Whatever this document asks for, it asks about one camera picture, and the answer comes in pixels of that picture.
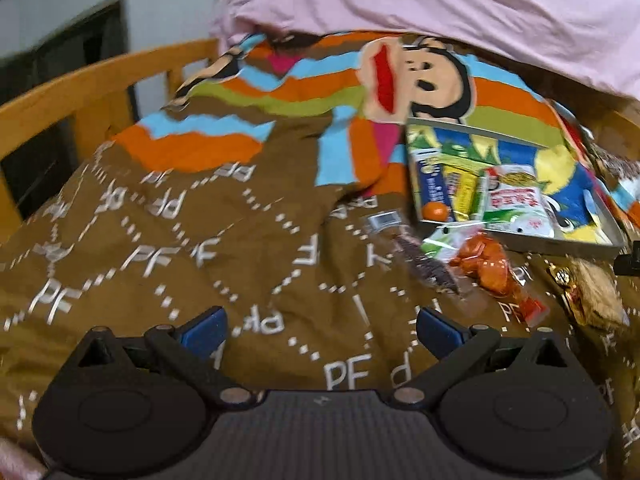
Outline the green and white packet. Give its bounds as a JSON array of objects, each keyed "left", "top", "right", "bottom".
[{"left": 422, "top": 225, "right": 486, "bottom": 264}]

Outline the clear packet of dark snack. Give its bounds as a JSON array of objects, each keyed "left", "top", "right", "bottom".
[{"left": 367, "top": 212, "right": 467, "bottom": 299}]

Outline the long blue packet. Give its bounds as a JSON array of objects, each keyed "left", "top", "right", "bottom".
[{"left": 417, "top": 160, "right": 457, "bottom": 223}]

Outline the orange tangerine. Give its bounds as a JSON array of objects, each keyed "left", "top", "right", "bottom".
[{"left": 419, "top": 201, "right": 451, "bottom": 222}]

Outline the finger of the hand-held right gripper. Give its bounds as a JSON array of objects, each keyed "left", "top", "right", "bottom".
[{"left": 614, "top": 241, "right": 640, "bottom": 277}]

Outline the white and red snack bag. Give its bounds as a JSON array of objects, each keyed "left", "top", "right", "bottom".
[{"left": 481, "top": 164, "right": 564, "bottom": 239}]

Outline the orange snack packet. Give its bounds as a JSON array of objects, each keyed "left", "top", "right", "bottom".
[{"left": 447, "top": 232, "right": 552, "bottom": 326}]

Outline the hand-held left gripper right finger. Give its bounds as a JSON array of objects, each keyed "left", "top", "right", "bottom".
[{"left": 390, "top": 306, "right": 572, "bottom": 407}]

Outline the pink sheet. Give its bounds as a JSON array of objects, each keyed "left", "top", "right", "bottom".
[{"left": 210, "top": 0, "right": 640, "bottom": 107}]

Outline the colourful cartoon tin tray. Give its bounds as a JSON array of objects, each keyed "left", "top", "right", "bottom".
[{"left": 404, "top": 117, "right": 628, "bottom": 261}]

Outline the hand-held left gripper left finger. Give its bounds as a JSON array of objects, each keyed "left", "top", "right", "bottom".
[{"left": 75, "top": 306, "right": 261, "bottom": 408}]

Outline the yellow snack bar packet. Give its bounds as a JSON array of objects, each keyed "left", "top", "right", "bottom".
[{"left": 442, "top": 165, "right": 482, "bottom": 222}]

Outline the cartoon printed tray liner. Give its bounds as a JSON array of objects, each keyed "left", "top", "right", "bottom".
[{"left": 407, "top": 125, "right": 613, "bottom": 243}]

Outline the pink fabric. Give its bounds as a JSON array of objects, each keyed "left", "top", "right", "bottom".
[{"left": 0, "top": 439, "right": 47, "bottom": 480}]

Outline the printed blanket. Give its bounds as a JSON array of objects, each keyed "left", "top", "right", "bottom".
[{"left": 0, "top": 30, "right": 640, "bottom": 480}]

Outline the gold snack packet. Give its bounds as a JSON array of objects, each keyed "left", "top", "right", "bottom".
[{"left": 547, "top": 262, "right": 592, "bottom": 322}]

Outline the clear rice crisp packet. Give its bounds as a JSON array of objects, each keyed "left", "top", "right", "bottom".
[{"left": 570, "top": 257, "right": 632, "bottom": 332}]

